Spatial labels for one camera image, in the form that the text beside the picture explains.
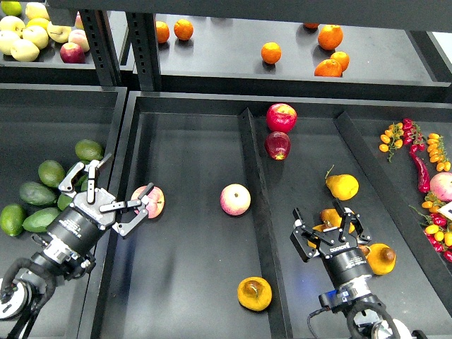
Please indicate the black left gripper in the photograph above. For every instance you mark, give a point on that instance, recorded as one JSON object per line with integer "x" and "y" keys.
{"x": 83, "y": 222}

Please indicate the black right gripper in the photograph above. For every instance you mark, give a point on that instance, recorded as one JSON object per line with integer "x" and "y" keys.
{"x": 343, "y": 260}

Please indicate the yellow pear stem up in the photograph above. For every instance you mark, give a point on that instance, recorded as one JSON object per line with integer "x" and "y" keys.
{"x": 254, "y": 293}

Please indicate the dark green avocado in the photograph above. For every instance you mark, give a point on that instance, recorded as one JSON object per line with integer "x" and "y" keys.
{"x": 37, "y": 194}

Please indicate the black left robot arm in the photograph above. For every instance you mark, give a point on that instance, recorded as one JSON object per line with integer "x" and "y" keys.
{"x": 29, "y": 283}

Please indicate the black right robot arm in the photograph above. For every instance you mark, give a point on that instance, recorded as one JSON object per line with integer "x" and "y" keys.
{"x": 366, "y": 315}

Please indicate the yellow pear upper pile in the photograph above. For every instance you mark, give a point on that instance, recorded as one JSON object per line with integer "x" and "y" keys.
{"x": 330, "y": 218}

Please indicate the green avocado by tray edge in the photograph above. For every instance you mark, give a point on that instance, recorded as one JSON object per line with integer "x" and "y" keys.
{"x": 84, "y": 185}

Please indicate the green avocado slanted middle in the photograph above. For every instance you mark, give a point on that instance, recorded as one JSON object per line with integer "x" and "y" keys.
{"x": 80, "y": 176}

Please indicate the yellow pear with stem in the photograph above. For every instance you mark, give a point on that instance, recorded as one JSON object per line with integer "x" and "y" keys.
{"x": 342, "y": 186}

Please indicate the yellow pear middle pile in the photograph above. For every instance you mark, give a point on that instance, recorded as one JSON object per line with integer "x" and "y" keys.
{"x": 365, "y": 250}

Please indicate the green avocado top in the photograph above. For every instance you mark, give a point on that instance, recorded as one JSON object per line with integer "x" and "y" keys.
{"x": 87, "y": 149}

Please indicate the small green avocado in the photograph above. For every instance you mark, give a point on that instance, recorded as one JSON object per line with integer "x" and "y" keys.
{"x": 63, "y": 201}

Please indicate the yellow pear right pile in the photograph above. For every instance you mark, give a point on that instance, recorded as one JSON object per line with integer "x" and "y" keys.
{"x": 381, "y": 258}

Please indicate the green avocado round left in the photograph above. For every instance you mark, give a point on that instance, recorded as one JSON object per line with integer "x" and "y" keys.
{"x": 51, "y": 173}

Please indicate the dark avocado lower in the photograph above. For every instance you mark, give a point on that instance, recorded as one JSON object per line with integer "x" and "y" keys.
{"x": 40, "y": 220}

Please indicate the bright green lime avocado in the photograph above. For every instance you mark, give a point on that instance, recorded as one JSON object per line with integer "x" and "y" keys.
{"x": 12, "y": 219}

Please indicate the pink apple left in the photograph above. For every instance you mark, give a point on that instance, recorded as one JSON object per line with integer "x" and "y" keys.
{"x": 156, "y": 200}

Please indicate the pink apple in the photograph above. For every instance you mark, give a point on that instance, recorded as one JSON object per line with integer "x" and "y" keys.
{"x": 235, "y": 199}
{"x": 156, "y": 200}

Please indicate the pink apple centre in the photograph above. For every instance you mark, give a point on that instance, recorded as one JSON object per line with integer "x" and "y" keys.
{"x": 235, "y": 199}

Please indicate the dark red apple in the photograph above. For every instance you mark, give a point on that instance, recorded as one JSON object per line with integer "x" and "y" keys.
{"x": 277, "y": 145}

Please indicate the black left tray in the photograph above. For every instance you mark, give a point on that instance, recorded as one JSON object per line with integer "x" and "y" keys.
{"x": 40, "y": 122}

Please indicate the black tray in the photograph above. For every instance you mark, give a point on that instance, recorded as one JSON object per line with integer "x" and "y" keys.
{"x": 40, "y": 122}
{"x": 177, "y": 275}

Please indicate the red chili pepper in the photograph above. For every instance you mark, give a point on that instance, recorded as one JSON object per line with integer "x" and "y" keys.
{"x": 423, "y": 178}

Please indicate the orange cherry tomato bunch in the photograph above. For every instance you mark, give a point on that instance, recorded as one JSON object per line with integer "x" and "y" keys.
{"x": 391, "y": 140}

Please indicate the mixed cherry tomato bunch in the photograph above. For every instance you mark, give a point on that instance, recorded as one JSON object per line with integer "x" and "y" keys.
{"x": 436, "y": 226}

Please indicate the black centre tray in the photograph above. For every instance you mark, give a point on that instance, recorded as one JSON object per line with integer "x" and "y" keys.
{"x": 177, "y": 275}

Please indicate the bright red apple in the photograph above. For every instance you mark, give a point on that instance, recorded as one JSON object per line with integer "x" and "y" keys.
{"x": 281, "y": 117}

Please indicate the white label card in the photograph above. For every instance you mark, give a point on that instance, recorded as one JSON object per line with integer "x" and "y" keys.
{"x": 446, "y": 210}

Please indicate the pink peach right edge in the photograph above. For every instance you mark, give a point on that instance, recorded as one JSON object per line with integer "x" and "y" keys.
{"x": 440, "y": 186}

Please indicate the red cherry tomato bunch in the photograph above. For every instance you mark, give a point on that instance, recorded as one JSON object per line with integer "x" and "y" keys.
{"x": 412, "y": 136}

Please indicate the yellow cherry tomato bunch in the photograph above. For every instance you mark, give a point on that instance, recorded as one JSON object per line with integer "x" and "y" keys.
{"x": 437, "y": 152}

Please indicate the black left upper shelf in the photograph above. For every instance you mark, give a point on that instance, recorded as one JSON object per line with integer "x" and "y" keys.
{"x": 48, "y": 68}

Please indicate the red apple on shelf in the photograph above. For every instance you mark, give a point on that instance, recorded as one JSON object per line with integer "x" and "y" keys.
{"x": 72, "y": 53}

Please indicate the peach on shelf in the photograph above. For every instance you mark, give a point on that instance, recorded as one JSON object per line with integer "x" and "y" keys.
{"x": 79, "y": 37}

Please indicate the yellow apple with stem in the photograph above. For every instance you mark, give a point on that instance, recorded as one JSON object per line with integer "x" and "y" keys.
{"x": 59, "y": 33}

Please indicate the yellow apple front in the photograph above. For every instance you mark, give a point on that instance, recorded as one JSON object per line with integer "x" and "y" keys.
{"x": 24, "y": 50}

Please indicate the black perforated post left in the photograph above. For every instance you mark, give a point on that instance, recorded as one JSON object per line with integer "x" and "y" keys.
{"x": 96, "y": 27}

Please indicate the black perforated post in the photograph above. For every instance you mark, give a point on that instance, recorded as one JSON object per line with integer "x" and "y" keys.
{"x": 96, "y": 27}
{"x": 145, "y": 50}

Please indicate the black perforated post right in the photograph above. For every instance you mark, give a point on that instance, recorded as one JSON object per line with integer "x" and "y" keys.
{"x": 145, "y": 50}

